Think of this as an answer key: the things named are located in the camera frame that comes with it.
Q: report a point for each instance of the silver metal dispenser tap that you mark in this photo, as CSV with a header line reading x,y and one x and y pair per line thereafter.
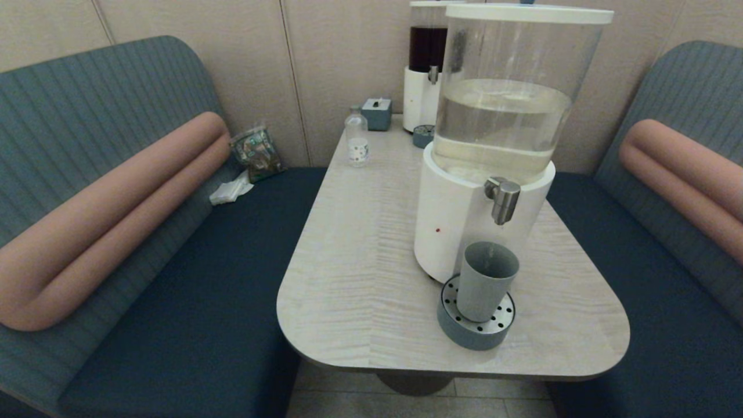
x,y
504,200

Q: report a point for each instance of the grey-blue plastic cup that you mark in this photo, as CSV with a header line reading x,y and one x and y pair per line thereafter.
x,y
482,290

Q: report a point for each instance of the clear plastic bottle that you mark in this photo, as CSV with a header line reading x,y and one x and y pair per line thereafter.
x,y
357,145

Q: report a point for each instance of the clear water dispenser white base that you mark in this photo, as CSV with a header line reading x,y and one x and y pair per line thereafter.
x,y
458,215

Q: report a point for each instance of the small blue drip tray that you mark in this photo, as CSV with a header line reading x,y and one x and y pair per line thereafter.
x,y
422,137

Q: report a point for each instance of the small blue square box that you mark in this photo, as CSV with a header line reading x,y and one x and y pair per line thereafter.
x,y
377,116

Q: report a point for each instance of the dark drink dispenser white base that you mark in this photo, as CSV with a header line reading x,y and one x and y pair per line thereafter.
x,y
419,98

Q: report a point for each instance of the crinkled snack bag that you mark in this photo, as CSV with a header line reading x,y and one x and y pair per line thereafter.
x,y
258,154

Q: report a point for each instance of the white crumpled tissue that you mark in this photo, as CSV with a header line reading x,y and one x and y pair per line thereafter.
x,y
231,190

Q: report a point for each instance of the large blue perforated drip tray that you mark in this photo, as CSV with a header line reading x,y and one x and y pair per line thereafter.
x,y
464,335

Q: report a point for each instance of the blue bench holding snack bag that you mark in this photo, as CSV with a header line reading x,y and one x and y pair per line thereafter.
x,y
203,302

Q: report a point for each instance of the pink bolster beside snack bag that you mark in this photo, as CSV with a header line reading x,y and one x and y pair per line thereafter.
x,y
116,215

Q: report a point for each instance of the empty blue upholstered bench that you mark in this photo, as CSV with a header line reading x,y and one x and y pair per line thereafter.
x,y
650,302

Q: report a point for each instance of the pink bolster on empty bench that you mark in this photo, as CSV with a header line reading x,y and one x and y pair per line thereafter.
x,y
685,174

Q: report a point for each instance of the brass table pedestal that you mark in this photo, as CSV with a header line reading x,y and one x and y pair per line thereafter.
x,y
415,383

